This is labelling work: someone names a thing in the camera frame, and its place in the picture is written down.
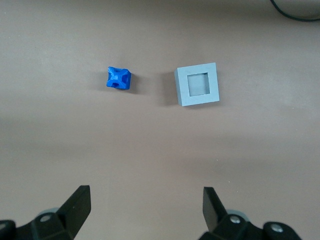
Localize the brown table cover mat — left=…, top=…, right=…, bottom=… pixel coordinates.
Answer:
left=0, top=0, right=320, bottom=240

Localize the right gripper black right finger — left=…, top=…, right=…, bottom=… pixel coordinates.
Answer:
left=198, top=186, right=305, bottom=240

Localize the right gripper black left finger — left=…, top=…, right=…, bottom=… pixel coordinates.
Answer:
left=0, top=184, right=91, bottom=240

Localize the blue plastic insert part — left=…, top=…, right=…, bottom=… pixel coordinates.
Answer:
left=104, top=66, right=133, bottom=91

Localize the black looped floor cable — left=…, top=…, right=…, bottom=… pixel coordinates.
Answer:
left=269, top=0, right=320, bottom=22

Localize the gray square base block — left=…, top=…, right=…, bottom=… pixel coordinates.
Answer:
left=173, top=62, right=221, bottom=108

